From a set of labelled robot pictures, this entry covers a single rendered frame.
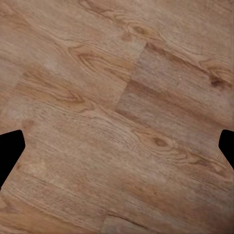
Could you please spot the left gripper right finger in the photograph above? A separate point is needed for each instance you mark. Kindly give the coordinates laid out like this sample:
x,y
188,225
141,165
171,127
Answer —
x,y
226,145

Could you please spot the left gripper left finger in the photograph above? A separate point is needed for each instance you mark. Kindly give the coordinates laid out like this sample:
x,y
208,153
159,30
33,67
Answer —
x,y
12,145

